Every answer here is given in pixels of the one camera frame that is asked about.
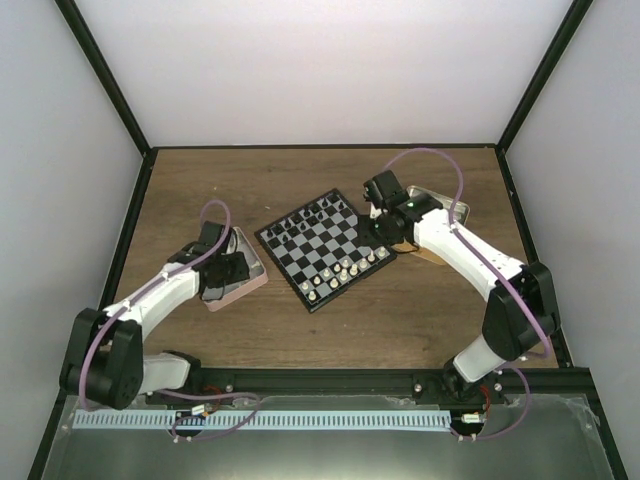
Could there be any black grey chess board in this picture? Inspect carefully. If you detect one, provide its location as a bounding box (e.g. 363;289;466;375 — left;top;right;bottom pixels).
255;188;397;313

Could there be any black chess pieces row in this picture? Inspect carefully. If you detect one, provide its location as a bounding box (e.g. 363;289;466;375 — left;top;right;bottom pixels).
256;189;353;244

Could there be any yellow empty tin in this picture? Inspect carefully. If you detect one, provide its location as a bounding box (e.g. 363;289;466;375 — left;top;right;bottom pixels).
399;185;472;266

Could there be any pink tin with pieces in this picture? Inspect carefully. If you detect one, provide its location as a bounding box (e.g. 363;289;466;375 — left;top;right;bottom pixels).
201;227;268;312

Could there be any light blue slotted cable duct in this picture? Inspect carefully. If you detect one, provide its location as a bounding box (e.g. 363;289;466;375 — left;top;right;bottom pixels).
72;410;451;433

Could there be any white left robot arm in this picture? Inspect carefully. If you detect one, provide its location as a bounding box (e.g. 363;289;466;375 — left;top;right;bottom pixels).
59;221;249;410

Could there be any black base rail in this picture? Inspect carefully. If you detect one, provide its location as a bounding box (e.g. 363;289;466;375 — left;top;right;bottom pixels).
64;367;591;406

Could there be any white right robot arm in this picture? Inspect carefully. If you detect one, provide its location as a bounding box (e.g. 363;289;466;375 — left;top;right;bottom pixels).
358;170;560;403

